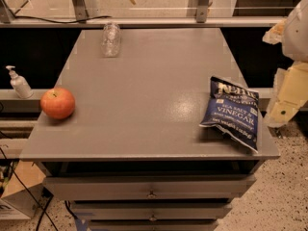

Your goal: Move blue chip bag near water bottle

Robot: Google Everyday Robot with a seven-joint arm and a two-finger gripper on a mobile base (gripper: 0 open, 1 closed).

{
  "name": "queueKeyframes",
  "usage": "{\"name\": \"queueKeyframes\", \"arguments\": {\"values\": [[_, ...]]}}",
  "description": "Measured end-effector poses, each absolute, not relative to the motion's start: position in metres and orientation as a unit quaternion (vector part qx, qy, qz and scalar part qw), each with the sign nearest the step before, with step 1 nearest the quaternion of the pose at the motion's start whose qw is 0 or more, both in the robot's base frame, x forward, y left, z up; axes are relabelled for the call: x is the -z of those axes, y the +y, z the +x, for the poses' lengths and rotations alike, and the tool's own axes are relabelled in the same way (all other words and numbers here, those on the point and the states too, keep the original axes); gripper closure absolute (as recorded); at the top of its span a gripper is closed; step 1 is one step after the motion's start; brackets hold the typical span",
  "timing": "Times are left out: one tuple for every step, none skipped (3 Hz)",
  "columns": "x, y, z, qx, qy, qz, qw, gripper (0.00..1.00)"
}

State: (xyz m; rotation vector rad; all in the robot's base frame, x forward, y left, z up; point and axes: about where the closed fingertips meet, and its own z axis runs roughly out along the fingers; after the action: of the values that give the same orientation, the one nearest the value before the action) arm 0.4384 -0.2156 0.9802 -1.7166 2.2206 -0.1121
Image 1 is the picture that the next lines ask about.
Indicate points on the cardboard box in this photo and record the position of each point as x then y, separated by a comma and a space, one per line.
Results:
19, 199

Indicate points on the blue chip bag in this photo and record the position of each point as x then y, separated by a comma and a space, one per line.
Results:
233, 109

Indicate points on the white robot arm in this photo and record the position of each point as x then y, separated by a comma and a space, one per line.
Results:
290, 87

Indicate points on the red apple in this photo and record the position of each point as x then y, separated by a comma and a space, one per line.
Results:
58, 103

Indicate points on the clear plastic water bottle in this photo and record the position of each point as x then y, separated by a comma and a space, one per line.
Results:
111, 40

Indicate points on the metal frame leg left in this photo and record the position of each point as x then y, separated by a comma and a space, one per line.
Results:
85, 9

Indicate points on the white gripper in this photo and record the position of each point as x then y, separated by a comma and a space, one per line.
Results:
296, 38

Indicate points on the grey drawer cabinet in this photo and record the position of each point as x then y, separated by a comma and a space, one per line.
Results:
134, 156

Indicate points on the white pump sanitizer bottle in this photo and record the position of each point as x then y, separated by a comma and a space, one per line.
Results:
19, 83

